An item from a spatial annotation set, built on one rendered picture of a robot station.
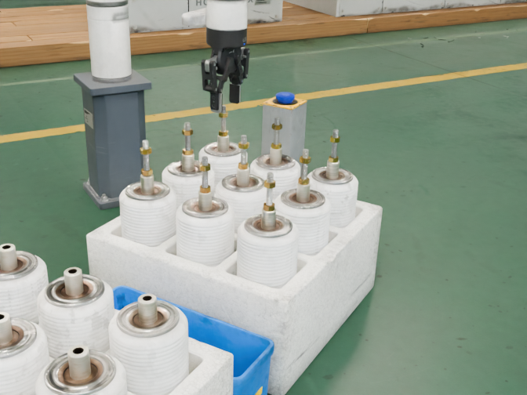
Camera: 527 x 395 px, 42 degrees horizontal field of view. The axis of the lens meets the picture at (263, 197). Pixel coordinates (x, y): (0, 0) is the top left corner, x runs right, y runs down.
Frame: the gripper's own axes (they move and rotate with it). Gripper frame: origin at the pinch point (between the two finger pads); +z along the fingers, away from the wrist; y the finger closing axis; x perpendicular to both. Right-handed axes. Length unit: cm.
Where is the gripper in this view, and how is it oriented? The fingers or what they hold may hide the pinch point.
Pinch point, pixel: (226, 100)
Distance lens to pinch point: 134.3
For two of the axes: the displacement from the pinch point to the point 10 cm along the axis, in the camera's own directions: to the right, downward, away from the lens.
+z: -0.3, 9.0, 4.2
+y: 4.7, -3.6, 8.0
